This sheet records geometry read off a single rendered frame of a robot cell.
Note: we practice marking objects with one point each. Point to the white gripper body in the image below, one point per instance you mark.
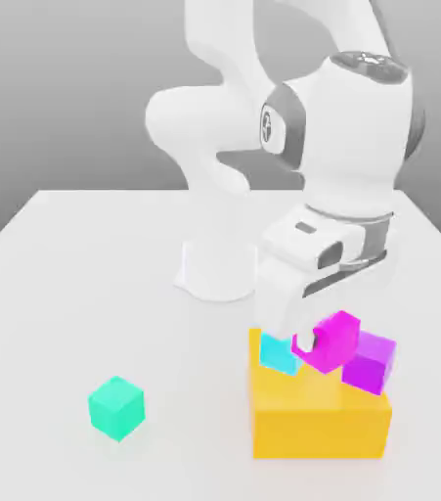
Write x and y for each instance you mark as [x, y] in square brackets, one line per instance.
[278, 282]

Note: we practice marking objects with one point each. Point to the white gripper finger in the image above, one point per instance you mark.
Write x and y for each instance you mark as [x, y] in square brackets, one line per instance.
[285, 323]

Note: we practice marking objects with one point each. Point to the small magenta cube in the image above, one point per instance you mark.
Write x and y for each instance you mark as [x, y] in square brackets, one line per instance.
[335, 344]

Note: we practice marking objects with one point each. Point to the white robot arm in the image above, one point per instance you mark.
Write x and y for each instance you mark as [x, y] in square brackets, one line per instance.
[345, 148]

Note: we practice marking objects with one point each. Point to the small cyan cube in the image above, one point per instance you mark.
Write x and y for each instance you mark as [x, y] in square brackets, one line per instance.
[278, 354]

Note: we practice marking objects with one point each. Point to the small purple cube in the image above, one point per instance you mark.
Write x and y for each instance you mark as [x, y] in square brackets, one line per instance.
[366, 372]

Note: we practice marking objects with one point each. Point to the small green cube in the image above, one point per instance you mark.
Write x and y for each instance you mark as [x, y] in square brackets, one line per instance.
[116, 409]

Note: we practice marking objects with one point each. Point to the large orange box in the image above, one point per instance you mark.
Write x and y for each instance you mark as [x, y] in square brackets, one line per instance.
[321, 426]

